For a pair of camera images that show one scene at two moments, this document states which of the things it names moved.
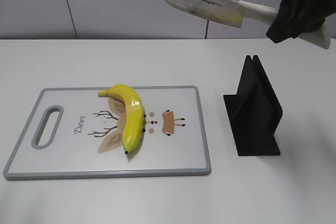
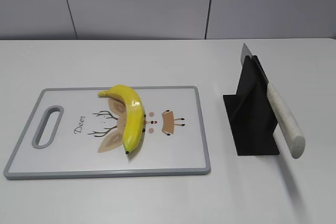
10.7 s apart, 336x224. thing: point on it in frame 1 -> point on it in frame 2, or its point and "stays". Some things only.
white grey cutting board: (77, 133) stays
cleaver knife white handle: (232, 12) -> (287, 126)
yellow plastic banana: (135, 114) stays
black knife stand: (254, 112) stays
